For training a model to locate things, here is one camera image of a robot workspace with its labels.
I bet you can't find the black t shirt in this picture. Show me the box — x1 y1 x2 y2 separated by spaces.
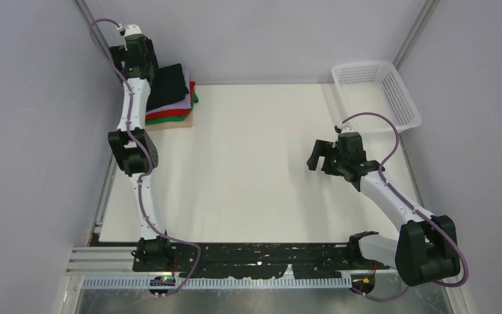
146 63 190 113

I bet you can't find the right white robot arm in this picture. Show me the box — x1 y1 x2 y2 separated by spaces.
307 132 461 287

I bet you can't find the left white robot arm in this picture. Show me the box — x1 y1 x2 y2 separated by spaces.
108 34 174 269

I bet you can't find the white plastic basket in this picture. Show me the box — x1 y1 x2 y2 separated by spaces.
331 61 422 132

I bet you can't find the folded beige t shirt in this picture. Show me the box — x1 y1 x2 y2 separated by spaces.
145 113 193 131

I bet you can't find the folded green t shirt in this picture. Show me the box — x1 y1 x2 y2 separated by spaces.
145 92 200 128

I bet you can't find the folded lavender t shirt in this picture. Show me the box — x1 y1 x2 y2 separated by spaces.
146 64 195 120

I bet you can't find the folded red t shirt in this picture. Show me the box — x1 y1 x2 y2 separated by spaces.
146 81 199 124

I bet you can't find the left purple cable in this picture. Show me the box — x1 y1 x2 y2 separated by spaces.
89 18 202 297

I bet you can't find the white slotted cable duct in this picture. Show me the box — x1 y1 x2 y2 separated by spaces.
82 274 352 290

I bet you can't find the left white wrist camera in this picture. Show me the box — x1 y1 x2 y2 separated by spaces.
116 24 143 37

